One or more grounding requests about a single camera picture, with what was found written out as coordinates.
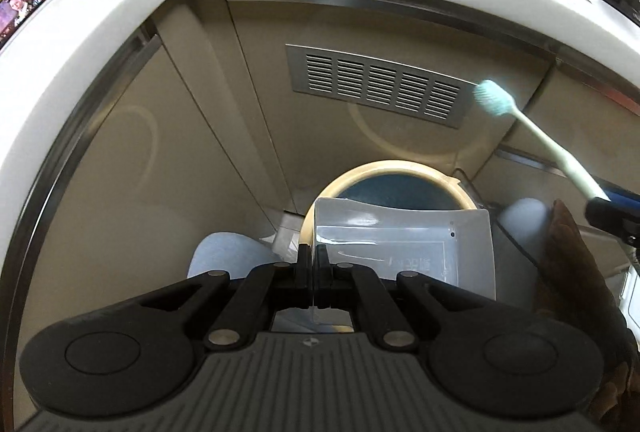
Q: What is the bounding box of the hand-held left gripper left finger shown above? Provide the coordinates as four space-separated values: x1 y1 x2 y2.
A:
125 244 314 353

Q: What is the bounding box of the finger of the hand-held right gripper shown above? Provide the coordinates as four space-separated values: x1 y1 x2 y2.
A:
602 182 640 209
585 195 640 236

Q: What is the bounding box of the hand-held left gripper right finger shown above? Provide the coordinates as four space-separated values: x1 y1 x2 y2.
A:
313 244 500 353

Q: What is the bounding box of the clear plastic blister box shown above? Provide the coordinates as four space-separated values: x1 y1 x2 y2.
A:
312 196 497 329

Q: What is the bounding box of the light green toothbrush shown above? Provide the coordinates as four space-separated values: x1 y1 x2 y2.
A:
473 79 612 203

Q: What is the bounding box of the round cream rim trash bin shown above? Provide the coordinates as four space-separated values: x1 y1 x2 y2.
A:
302 159 484 265

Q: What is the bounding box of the brown plush toy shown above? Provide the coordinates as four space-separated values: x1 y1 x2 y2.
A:
532 199 640 432

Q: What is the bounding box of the grey white slipper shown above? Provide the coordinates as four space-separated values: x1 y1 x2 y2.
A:
499 197 557 254
187 232 301 281

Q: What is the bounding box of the metal cabinet vent grille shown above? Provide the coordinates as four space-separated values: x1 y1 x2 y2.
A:
285 44 479 129

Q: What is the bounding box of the black smartphone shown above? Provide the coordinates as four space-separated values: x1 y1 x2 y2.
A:
0 0 52 49

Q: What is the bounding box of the black cable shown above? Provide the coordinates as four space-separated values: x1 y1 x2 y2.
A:
500 222 546 273

